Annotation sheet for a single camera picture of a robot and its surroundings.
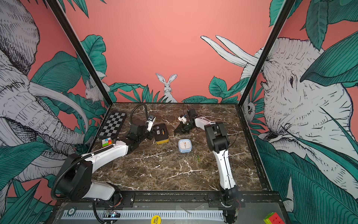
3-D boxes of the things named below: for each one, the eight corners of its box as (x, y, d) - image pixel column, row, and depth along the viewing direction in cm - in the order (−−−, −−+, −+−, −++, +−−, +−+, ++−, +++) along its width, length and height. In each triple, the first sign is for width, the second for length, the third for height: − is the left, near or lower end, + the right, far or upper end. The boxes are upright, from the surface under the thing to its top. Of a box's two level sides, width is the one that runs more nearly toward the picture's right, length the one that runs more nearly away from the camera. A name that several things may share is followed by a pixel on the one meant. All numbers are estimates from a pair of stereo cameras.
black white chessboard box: (99, 138, 101) (96, 135, 97) (113, 114, 116) (111, 111, 112) (116, 140, 100) (113, 137, 97) (127, 115, 115) (126, 112, 111)
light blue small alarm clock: (178, 153, 94) (178, 151, 91) (178, 141, 100) (178, 139, 97) (191, 153, 94) (192, 151, 91) (191, 141, 100) (191, 139, 97)
